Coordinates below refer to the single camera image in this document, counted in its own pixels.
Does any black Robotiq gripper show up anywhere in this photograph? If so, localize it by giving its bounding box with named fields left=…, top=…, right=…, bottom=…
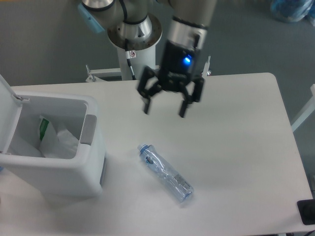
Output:
left=137, top=40, right=205, bottom=118

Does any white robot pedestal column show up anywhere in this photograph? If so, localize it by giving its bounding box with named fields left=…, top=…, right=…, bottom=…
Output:
left=107, top=13, right=162, bottom=80

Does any white frame post right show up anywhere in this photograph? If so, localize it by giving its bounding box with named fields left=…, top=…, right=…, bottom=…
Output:
left=290, top=84, right=315, bottom=132

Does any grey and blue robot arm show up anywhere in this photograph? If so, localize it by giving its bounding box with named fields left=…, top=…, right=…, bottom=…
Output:
left=79, top=0, right=216, bottom=117

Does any white trash can with lid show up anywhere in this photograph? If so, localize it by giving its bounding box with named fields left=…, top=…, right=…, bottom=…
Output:
left=0, top=79, right=106, bottom=197

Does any white plastic packaging bag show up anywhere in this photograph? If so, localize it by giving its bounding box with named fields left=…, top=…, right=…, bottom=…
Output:
left=8, top=115, right=79, bottom=159

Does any clear crushed plastic bottle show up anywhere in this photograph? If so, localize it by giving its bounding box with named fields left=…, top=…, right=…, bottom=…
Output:
left=137, top=144, right=194, bottom=203

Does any blue plastic bag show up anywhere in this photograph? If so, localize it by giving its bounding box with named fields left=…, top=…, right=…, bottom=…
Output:
left=270, top=0, right=315, bottom=23

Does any white pedestal base frame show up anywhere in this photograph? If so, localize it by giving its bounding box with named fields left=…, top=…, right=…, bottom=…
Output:
left=85, top=56, right=212, bottom=83

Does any black device at table edge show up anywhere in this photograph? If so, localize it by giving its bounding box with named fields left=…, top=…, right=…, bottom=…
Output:
left=297, top=199, right=315, bottom=225

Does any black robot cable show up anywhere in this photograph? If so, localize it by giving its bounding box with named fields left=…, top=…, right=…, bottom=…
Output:
left=124, top=38, right=137, bottom=81

